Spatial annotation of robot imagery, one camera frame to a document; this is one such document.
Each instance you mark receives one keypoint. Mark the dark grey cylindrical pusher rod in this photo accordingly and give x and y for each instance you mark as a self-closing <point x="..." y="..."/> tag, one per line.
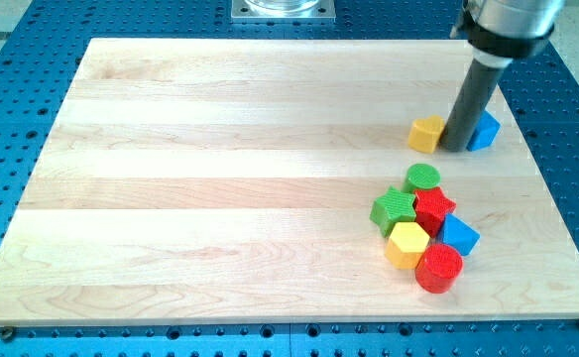
<point x="473" y="97"/>

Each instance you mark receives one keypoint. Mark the blue cube block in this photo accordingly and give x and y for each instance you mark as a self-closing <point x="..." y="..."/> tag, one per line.
<point x="485" y="132"/>

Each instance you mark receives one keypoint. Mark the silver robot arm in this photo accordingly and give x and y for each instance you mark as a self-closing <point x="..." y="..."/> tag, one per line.
<point x="499" y="32"/>

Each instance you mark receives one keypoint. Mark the yellow heart block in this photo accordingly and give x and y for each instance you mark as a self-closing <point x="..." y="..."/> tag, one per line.
<point x="424" y="133"/>

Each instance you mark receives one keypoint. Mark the green cylinder block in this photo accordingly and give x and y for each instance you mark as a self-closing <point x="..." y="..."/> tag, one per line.
<point x="421" y="176"/>

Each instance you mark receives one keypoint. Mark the red star block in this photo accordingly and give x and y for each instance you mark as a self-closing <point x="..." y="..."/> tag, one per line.
<point x="431" y="207"/>

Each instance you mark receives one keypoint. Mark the blue triangular block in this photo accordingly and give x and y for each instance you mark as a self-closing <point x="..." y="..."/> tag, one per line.
<point x="458" y="234"/>

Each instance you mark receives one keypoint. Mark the green star block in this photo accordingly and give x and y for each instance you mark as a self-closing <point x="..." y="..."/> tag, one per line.
<point x="393" y="207"/>

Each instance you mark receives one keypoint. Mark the yellow hexagon block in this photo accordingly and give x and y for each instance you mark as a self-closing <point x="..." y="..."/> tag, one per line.
<point x="406" y="244"/>

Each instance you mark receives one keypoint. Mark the red cylinder block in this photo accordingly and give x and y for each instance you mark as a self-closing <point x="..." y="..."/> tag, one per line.
<point x="438" y="268"/>

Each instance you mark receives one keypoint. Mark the light wooden board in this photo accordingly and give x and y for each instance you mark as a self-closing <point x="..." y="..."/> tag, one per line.
<point x="190" y="181"/>

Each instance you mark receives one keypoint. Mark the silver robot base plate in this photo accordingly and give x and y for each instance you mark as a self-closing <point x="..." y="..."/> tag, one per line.
<point x="282" y="11"/>

